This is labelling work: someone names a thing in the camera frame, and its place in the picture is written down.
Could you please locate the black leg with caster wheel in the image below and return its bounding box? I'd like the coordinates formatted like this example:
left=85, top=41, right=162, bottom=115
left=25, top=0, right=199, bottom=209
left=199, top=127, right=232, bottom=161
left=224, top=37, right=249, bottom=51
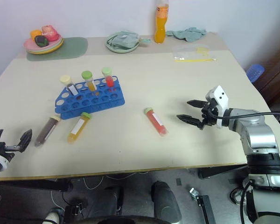
left=189, top=186, right=217, bottom=224

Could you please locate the pink plate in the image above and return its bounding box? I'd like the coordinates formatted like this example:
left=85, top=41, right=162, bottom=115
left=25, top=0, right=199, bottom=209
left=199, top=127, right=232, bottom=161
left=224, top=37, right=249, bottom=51
left=24, top=33, right=63, bottom=51

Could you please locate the folded green cloth with strap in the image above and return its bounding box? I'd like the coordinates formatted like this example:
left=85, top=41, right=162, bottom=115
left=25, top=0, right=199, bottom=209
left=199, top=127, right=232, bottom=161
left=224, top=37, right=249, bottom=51
left=106, top=30, right=152, bottom=49

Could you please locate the green placemat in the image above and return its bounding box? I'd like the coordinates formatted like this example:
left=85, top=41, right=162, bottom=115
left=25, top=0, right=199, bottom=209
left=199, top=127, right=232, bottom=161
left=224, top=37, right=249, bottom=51
left=26, top=36, right=89, bottom=62

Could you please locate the pink toy peach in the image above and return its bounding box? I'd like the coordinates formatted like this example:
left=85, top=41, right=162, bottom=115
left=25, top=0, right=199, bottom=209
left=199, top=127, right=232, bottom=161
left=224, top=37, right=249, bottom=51
left=41, top=24, right=59, bottom=42

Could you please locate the clear plastic zip bag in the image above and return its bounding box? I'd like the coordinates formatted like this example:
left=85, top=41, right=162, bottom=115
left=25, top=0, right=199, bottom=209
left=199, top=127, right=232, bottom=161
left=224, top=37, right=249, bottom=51
left=172, top=44, right=218, bottom=63

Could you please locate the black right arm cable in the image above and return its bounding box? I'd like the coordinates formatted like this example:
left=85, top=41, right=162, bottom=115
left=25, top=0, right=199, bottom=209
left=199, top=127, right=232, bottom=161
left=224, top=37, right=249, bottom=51
left=206, top=108, right=280, bottom=120

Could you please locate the orange toy fruit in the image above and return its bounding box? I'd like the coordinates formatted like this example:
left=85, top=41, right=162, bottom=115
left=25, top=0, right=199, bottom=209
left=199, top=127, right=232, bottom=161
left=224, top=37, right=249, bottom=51
left=29, top=29, right=43, bottom=42

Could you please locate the orange drink bottle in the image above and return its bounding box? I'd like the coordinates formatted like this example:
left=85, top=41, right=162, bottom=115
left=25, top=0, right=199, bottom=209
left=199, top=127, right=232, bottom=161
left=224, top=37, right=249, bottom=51
left=154, top=0, right=170, bottom=44

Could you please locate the crumpled green cloth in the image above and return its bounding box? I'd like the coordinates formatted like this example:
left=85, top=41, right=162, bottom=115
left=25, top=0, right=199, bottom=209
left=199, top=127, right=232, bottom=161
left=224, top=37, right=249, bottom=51
left=165, top=27, right=208, bottom=43

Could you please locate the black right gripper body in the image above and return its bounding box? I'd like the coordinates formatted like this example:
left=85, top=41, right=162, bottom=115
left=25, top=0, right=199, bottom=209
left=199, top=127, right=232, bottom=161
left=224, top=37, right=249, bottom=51
left=198, top=99, right=219, bottom=130

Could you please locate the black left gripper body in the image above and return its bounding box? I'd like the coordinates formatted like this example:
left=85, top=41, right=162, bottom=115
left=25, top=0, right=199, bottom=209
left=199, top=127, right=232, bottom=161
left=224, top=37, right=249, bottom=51
left=0, top=129, right=22, bottom=162

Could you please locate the brown wooden cabinet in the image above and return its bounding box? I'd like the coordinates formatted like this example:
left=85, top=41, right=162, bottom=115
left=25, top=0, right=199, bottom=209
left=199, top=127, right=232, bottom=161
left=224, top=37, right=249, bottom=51
left=256, top=38, right=280, bottom=109

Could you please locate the black and green toy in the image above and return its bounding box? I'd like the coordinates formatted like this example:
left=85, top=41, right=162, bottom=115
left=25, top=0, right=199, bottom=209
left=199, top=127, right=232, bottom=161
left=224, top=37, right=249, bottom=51
left=34, top=35, right=49, bottom=48

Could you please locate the dark rounded shape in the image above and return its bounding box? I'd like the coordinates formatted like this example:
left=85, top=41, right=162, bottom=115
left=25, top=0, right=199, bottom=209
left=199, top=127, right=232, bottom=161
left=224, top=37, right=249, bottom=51
left=151, top=180, right=181, bottom=220

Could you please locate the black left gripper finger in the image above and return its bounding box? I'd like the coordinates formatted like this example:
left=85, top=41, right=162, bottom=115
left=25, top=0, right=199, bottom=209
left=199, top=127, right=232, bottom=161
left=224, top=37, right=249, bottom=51
left=18, top=129, right=33, bottom=154

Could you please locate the yellow plate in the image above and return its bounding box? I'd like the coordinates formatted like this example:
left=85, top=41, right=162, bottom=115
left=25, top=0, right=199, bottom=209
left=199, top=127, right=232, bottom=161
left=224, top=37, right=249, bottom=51
left=26, top=38, right=64, bottom=55

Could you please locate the blue ribbed cylinder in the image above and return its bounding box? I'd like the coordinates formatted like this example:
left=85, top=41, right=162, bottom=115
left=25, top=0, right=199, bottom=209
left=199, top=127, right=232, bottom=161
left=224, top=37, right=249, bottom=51
left=245, top=64, right=266, bottom=83

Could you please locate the red liquid tube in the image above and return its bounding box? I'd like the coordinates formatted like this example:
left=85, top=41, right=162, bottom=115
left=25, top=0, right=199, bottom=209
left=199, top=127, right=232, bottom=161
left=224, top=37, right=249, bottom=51
left=101, top=67, right=116, bottom=88
left=144, top=107, right=169, bottom=137

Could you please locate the white floor cable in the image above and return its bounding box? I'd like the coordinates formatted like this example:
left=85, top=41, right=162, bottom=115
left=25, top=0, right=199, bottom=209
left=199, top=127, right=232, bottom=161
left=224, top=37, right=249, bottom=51
left=50, top=175, right=105, bottom=212

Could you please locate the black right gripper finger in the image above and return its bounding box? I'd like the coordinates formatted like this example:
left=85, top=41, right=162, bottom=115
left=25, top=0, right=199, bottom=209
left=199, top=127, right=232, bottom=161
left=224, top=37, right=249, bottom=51
left=187, top=99, right=210, bottom=109
left=176, top=114, right=203, bottom=129

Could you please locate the blue test tube rack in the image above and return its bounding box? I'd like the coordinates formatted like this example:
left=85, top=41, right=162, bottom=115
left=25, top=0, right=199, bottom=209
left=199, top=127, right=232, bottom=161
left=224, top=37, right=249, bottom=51
left=55, top=76, right=126, bottom=120

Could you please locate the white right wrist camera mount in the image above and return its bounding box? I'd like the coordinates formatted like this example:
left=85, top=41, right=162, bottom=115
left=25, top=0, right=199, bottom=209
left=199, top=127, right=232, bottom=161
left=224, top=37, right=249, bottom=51
left=205, top=85, right=230, bottom=129

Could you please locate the black table frame beam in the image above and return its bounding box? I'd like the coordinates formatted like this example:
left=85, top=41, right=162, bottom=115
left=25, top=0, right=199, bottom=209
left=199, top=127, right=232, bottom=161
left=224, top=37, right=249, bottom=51
left=197, top=165, right=249, bottom=180
left=0, top=180, right=73, bottom=193

